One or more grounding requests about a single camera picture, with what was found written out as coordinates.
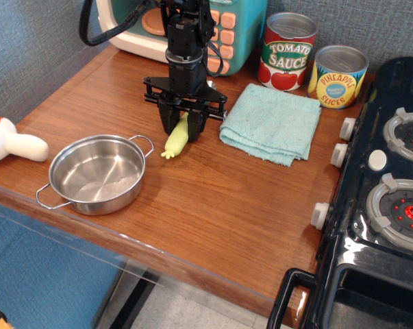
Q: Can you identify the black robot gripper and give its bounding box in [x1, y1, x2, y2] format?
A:
[143, 51, 227, 143]

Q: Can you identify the tomato sauce can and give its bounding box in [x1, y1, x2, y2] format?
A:
[258, 12, 318, 92]

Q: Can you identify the stainless steel pot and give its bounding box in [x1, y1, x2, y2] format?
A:
[36, 134, 155, 216]

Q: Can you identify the toy microwave oven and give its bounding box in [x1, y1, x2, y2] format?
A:
[96, 0, 267, 76]

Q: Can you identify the spoon with yellow-green handle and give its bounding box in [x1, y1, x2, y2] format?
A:
[161, 80, 216, 160]

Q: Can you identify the white brown plush mushroom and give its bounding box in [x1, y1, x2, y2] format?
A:
[0, 117, 49, 162]

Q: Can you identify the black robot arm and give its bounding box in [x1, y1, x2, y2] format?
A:
[144, 1, 227, 142]

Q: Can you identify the dark blue toy stove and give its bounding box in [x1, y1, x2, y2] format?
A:
[268, 57, 413, 328]

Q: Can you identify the pineapple slices can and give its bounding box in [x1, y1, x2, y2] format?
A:
[308, 45, 369, 109]

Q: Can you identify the light blue folded cloth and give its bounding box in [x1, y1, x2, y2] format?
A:
[219, 84, 321, 167]

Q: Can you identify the black braided cable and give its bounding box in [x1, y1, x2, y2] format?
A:
[78, 0, 152, 47]

